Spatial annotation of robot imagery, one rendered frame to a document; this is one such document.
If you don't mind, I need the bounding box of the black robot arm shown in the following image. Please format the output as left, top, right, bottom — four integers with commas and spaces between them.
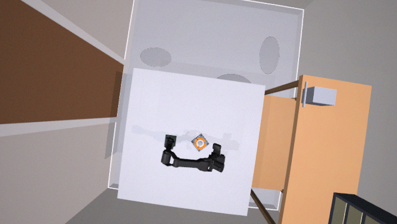
161, 137, 225, 173

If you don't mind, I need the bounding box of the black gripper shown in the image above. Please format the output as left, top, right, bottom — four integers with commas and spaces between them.
209, 143, 222, 161

